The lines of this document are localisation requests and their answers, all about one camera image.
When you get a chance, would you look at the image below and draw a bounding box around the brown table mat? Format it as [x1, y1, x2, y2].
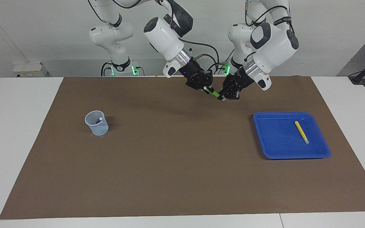
[0, 76, 365, 220]

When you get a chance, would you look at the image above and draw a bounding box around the blue plastic tray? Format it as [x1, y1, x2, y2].
[253, 111, 331, 160]

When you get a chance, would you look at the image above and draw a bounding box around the translucent plastic cup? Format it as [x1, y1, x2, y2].
[85, 110, 109, 136]

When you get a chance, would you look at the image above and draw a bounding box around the yellow pen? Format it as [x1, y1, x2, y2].
[294, 121, 310, 144]

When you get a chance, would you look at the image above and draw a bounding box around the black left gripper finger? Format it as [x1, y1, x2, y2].
[222, 75, 237, 93]
[218, 90, 240, 100]

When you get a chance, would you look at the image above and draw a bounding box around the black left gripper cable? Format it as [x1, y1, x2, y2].
[245, 0, 294, 32]

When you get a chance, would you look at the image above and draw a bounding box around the green pen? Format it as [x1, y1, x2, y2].
[203, 86, 226, 101]

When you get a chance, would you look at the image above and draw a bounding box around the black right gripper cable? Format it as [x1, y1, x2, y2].
[167, 3, 226, 75]

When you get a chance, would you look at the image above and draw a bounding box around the black base cable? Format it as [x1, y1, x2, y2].
[206, 47, 235, 76]
[101, 61, 113, 77]

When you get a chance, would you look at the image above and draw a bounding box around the black left base cable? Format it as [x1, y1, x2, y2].
[206, 47, 235, 76]

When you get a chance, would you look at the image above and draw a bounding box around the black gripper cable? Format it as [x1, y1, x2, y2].
[245, 0, 294, 32]
[167, 3, 226, 75]

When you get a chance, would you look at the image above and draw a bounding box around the black right base cable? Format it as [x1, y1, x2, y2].
[101, 61, 113, 77]

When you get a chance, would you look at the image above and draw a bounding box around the white power strip box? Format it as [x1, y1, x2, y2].
[13, 62, 48, 78]

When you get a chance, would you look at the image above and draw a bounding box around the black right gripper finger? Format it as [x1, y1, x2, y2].
[186, 83, 207, 93]
[205, 71, 215, 91]

